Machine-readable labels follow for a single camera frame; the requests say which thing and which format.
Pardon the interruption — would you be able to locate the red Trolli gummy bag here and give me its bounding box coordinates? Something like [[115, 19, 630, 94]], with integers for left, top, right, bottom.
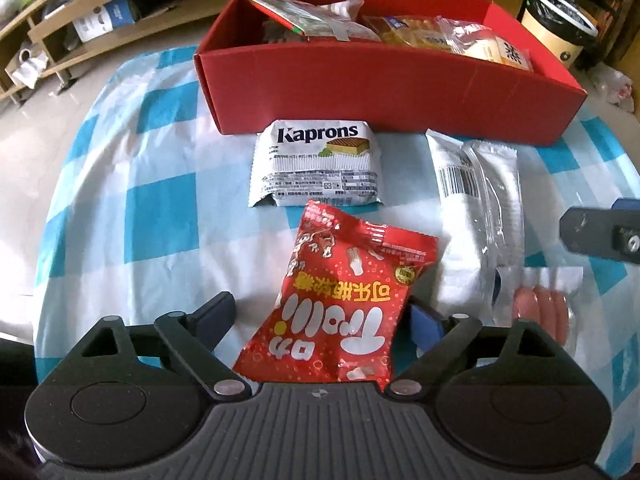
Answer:
[[234, 200, 438, 388]]

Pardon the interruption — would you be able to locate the silver white snack pouch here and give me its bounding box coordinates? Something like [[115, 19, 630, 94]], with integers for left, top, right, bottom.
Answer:
[[425, 130, 525, 321]]

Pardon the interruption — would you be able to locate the white Kaprons wafer pack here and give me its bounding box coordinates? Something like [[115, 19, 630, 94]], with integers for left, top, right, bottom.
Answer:
[[248, 119, 384, 207]]

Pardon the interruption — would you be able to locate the silver duck gizzard snack pouch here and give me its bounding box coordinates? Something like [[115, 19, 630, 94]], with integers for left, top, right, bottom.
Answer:
[[248, 0, 381, 42]]

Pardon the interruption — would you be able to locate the pink sausage pack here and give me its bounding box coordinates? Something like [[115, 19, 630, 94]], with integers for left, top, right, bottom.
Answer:
[[492, 266, 584, 353]]

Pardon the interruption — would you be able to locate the white plastic bag on floor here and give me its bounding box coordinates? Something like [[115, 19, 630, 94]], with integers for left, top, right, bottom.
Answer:
[[587, 63, 634, 114]]

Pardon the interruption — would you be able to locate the yellow trash bin black liner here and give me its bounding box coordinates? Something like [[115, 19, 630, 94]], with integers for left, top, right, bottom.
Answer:
[[521, 0, 598, 68]]

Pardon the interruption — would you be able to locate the steamed cake pack in box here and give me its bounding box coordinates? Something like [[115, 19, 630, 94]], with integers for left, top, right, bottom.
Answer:
[[436, 16, 533, 72]]

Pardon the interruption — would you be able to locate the red cardboard box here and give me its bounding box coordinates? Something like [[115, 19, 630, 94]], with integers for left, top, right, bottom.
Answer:
[[194, 0, 587, 146]]

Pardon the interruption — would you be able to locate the orange snack bag in box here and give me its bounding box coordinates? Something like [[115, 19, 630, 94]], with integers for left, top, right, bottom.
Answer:
[[362, 15, 452, 52]]

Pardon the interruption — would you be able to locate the blue white small box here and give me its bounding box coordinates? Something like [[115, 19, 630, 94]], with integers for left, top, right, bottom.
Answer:
[[73, 0, 140, 44]]

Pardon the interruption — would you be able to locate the wooden TV stand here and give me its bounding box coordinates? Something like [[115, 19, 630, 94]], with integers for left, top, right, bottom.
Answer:
[[1, 0, 228, 104]]

